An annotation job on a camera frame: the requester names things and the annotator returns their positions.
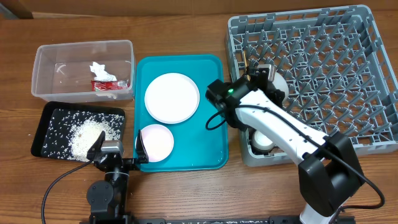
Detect grey plastic dish rack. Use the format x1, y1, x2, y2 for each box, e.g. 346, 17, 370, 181
226, 5, 397, 155

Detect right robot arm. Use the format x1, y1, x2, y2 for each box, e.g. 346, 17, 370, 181
205, 65, 364, 223

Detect grey bowl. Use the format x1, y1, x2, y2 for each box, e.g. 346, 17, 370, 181
272, 72, 289, 103

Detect wooden chopstick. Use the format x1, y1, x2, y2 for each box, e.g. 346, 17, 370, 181
242, 50, 250, 81

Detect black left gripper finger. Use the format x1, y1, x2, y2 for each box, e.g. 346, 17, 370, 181
136, 130, 149, 164
86, 131, 106, 161

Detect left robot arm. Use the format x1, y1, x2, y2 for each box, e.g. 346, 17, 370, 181
86, 132, 149, 223

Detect white rice grains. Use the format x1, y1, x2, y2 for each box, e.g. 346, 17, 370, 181
40, 109, 125, 162

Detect white cup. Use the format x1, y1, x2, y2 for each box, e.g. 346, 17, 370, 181
251, 131, 275, 153

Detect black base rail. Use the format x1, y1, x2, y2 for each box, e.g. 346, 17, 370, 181
80, 214, 355, 224

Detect white round plate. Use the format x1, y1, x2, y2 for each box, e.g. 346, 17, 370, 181
144, 73, 200, 124

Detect white napkin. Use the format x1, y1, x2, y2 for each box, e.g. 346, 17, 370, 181
90, 62, 117, 82

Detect clear plastic bin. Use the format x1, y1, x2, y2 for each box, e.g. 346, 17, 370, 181
31, 40, 136, 103

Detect black plastic tray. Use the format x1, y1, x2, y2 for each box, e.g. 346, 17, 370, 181
30, 101, 126, 157

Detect teal plastic tray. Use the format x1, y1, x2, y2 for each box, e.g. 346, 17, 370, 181
133, 55, 228, 172

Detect pink bowl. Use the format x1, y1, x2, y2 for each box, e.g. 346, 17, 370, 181
141, 124, 174, 162

